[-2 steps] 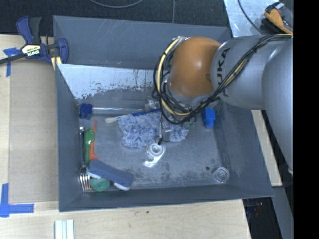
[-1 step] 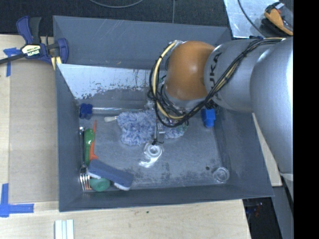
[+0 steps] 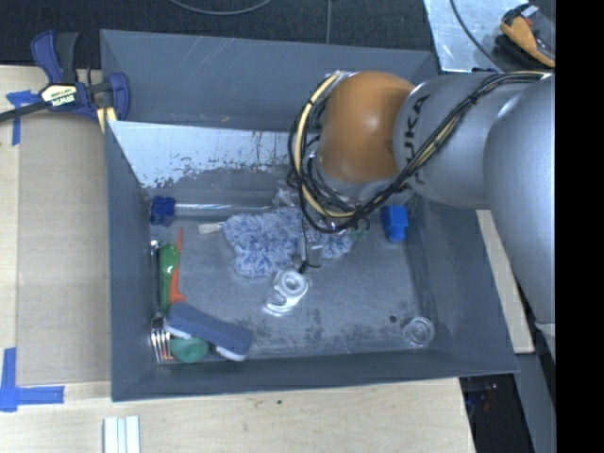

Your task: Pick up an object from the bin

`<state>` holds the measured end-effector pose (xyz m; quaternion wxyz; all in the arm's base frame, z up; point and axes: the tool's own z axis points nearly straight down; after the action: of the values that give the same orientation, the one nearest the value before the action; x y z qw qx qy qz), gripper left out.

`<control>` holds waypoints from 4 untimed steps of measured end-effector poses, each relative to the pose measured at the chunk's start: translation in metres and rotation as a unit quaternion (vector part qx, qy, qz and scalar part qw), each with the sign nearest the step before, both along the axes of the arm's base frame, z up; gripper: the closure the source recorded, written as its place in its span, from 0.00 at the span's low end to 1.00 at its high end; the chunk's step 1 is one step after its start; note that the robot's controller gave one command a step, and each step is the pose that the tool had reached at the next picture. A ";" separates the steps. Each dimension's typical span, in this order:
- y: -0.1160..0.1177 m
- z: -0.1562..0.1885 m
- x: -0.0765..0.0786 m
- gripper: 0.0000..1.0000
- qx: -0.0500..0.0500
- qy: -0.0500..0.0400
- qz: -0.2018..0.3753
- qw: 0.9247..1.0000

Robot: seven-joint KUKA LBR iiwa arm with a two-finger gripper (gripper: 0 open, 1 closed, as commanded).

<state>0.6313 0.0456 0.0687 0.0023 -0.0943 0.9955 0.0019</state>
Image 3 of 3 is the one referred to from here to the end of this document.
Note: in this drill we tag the clear glass thing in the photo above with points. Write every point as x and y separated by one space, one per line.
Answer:
289 287

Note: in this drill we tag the blue and white fluffy cloth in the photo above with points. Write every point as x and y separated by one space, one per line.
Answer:
264 243

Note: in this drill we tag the grey metal bin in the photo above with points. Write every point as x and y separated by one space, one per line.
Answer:
358 300

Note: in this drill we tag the blue plastic block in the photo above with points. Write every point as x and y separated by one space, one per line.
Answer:
394 222

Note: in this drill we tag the clear glass cup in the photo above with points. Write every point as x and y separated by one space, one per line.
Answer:
418 332

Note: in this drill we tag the blue sponge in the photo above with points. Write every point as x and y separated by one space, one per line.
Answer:
207 329

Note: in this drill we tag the orange plastic tool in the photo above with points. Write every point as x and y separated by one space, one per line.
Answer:
176 286

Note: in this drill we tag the clear bottle with blue cap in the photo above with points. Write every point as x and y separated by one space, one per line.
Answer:
162 210

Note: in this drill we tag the metal fork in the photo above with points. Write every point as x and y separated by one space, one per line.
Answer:
159 340

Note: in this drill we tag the pale flat board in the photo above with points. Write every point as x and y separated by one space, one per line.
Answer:
61 253

